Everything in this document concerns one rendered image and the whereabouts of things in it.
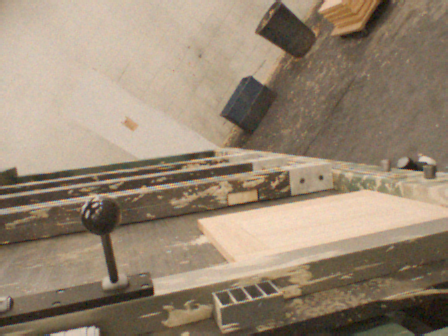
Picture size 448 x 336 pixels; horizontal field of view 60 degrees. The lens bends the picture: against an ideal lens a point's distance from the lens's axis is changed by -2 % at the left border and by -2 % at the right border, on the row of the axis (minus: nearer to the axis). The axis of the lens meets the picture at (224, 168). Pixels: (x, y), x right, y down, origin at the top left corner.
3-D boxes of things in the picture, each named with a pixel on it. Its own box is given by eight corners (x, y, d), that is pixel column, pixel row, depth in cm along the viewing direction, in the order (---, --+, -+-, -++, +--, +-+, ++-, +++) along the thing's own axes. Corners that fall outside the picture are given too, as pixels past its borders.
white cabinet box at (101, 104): (242, 164, 476) (89, 66, 421) (216, 204, 480) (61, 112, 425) (232, 155, 534) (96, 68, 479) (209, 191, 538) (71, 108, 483)
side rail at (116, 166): (216, 168, 236) (214, 150, 235) (18, 197, 209) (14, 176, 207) (213, 167, 244) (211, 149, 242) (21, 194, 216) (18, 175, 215)
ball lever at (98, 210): (136, 302, 43) (121, 210, 35) (100, 309, 42) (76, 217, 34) (132, 275, 46) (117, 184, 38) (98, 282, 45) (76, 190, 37)
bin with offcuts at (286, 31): (325, 27, 485) (284, -6, 468) (302, 62, 489) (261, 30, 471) (309, 32, 535) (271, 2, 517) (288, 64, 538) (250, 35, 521)
